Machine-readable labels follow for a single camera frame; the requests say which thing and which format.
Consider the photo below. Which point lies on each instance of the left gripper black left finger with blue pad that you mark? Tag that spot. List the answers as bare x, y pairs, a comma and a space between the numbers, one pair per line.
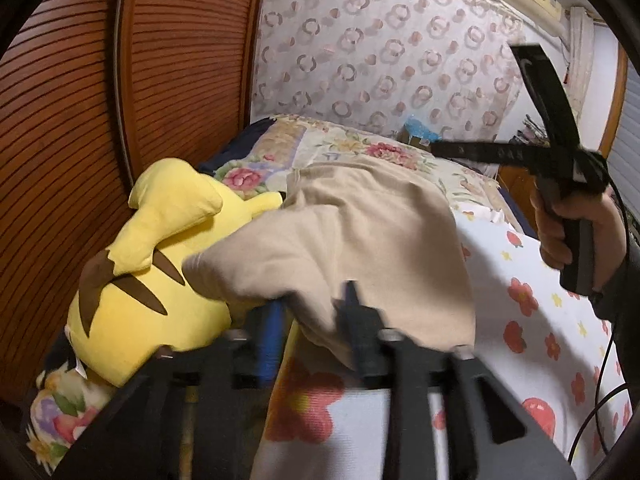
185, 414

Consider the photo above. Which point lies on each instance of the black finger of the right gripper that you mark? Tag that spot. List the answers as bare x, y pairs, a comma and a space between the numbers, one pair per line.
485, 152

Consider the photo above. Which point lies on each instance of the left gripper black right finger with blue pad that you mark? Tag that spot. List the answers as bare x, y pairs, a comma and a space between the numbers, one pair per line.
449, 416

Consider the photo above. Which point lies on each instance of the peach printed t-shirt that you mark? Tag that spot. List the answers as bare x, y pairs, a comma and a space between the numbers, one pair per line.
366, 220

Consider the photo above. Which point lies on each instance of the person's right hand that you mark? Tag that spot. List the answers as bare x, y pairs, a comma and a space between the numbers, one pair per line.
583, 236

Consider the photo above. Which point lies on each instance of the wooden sideboard cabinet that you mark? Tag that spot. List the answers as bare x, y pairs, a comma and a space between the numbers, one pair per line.
520, 185

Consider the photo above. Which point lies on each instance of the grey window roller blind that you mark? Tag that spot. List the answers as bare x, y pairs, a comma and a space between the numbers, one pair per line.
624, 157

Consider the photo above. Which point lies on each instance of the cardboard box with blue items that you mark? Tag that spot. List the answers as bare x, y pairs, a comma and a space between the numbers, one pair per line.
416, 134

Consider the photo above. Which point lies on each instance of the white strawberry flower board cover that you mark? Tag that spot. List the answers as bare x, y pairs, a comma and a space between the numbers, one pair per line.
544, 343

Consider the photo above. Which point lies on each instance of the yellow pikachu plush toy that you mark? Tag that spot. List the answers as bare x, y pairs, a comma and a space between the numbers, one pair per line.
132, 297

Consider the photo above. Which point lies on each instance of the beige tied side curtain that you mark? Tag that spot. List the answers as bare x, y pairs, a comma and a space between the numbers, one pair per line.
581, 58

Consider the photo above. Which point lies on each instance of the pink circle pattern curtain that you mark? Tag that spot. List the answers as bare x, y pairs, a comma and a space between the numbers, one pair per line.
372, 64

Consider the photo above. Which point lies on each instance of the floral quilt bedspread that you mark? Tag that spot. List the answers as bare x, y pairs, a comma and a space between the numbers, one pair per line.
262, 157

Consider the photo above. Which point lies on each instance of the wooden louvered wardrobe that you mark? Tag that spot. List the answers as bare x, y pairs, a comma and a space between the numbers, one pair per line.
93, 92

